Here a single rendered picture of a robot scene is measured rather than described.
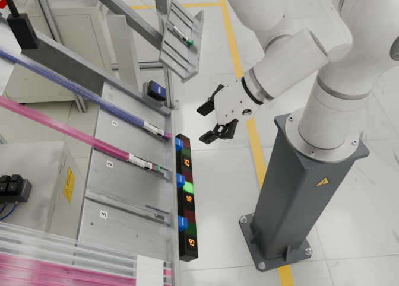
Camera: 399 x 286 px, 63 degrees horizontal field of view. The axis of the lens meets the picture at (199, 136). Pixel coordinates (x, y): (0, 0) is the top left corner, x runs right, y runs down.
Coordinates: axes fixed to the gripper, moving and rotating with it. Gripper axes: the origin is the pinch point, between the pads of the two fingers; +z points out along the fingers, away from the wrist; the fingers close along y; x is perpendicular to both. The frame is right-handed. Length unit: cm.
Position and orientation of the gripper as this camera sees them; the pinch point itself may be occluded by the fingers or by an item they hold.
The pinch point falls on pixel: (204, 124)
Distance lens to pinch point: 80.6
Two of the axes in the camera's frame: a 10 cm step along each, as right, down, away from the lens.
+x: -7.1, -4.0, -5.8
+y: -0.7, -7.7, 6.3
